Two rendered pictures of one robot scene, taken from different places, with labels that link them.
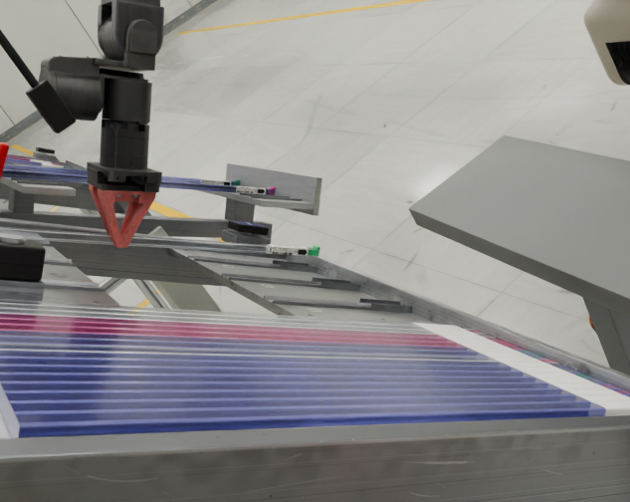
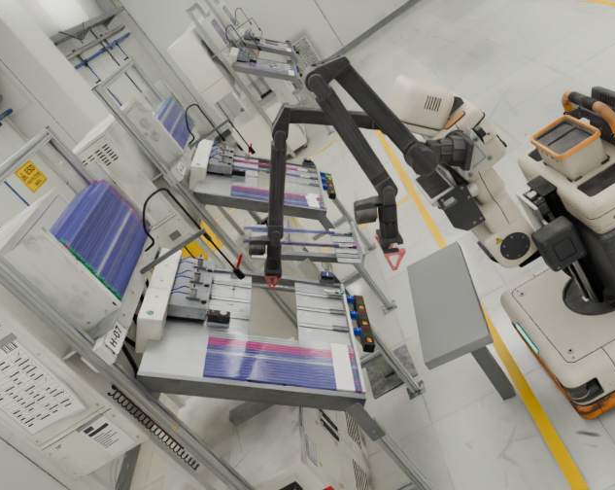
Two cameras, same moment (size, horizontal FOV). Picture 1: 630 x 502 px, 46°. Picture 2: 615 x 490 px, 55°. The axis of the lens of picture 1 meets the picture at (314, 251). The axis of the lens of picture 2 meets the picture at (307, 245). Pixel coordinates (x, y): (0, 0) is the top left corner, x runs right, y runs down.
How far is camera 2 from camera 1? 1.54 m
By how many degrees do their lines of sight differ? 31
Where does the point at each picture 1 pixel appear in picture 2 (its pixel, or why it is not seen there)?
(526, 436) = (298, 392)
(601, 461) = (323, 400)
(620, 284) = (423, 338)
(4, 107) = (337, 34)
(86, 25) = not seen: outside the picture
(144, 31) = (276, 235)
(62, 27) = not seen: outside the picture
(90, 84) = (260, 248)
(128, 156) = (272, 266)
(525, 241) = (419, 305)
